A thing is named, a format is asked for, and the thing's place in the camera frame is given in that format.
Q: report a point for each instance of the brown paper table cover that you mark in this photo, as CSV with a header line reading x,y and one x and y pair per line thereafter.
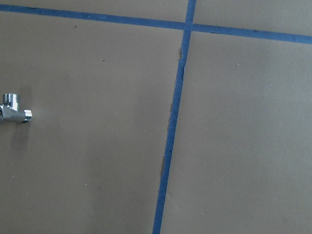
x,y
157,117

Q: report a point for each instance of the chrome angle valve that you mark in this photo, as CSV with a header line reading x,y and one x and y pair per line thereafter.
x,y
10,110

